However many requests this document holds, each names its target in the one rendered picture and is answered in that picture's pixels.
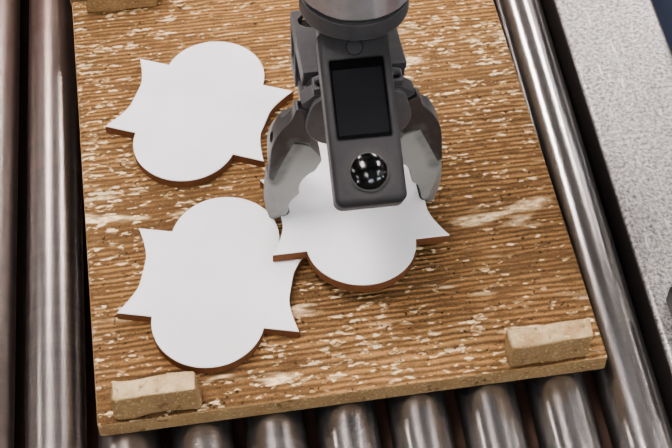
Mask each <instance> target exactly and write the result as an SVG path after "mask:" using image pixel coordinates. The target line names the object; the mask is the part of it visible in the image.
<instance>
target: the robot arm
mask: <svg viewBox="0 0 672 448"><path fill-rule="evenodd" d="M299 8H300V10H297V11H290V40H291V67H292V72H293V77H294V82H295V87H297V89H298V94H299V99H300V100H294V101H293V105H292V106H291V107H289V108H287V109H285V110H283V111H282V112H280V113H279V115H278V116H277V118H276V119H275V120H274V121H273V122H272V124H271V125H270V128H269V131H268V135H267V157H268V163H267V165H266V167H265V177H264V190H263V193H264V201H265V207H266V210H267V213H268V215H269V218H271V219H275V220H276V219H278V218H281V216H286V215H288V214H289V212H290V211H289V203H290V202H291V200H292V199H293V198H294V197H295V196H297V195H298V194H299V185H300V183H301V181H302V180H303V179H304V178H305V177H306V176H307V175H308V174H310V173H312V172H314V171H315V170H316V169H317V167H318V166H319V164H320V163H321V161H322V159H321V154H320V149H319V144H318V142H320V143H325V144H327V153H328V161H329V170H330V179H331V188H332V197H333V205H334V207H335V208H336V209H337V210H339V211H350V210H360V209H370V208H380V207H389V206H398V205H400V204H401V203H402V202H403V201H404V200H405V198H406V196H407V189H406V181H405V173H404V164H405V165H406V166H407V167H408V169H409V172H410V176H411V180H412V182H414V183H416V186H417V190H418V194H419V197H420V199H422V200H425V201H426V202H428V201H432V200H433V199H434V198H435V195H436V193H437V190H438V188H439V185H440V181H441V169H442V163H441V159H442V132H441V127H440V124H439V121H438V117H437V113H436V110H435V108H434V106H433V104H432V102H431V101H430V100H429V98H428V97H426V96H424V95H422V94H419V91H418V88H417V87H413V83H412V80H410V79H408V78H406V77H404V76H403V75H404V72H405V68H406V63H407V62H406V58H405V55H404V51H403V48H402V44H401V40H400V37H399V33H398V29H397V27H398V26H399V25H400V24H401V23H402V21H403V20H404V19H405V17H406V15H407V12H408V9H409V0H299ZM302 19H303V20H302Z"/></svg>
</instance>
